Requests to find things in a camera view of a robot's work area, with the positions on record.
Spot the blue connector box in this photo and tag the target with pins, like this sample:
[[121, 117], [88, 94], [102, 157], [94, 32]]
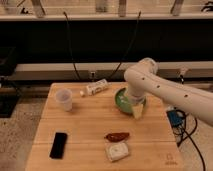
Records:
[[176, 117]]

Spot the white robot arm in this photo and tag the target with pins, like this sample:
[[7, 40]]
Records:
[[141, 78]]

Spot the clear plastic cup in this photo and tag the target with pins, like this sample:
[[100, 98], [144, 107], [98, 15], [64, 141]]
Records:
[[64, 98]]

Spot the white square box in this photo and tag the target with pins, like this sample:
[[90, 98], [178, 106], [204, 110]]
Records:
[[117, 151]]

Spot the black equipment at left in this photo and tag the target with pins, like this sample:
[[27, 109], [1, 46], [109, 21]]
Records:
[[8, 63]]

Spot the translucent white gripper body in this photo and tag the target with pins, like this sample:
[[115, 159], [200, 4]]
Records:
[[136, 105]]

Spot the black smartphone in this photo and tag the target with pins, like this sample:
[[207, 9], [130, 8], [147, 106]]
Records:
[[58, 146]]

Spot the white lying bottle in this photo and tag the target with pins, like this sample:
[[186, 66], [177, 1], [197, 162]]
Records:
[[94, 88]]

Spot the green bowl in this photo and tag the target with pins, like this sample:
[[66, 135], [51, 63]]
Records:
[[122, 102]]

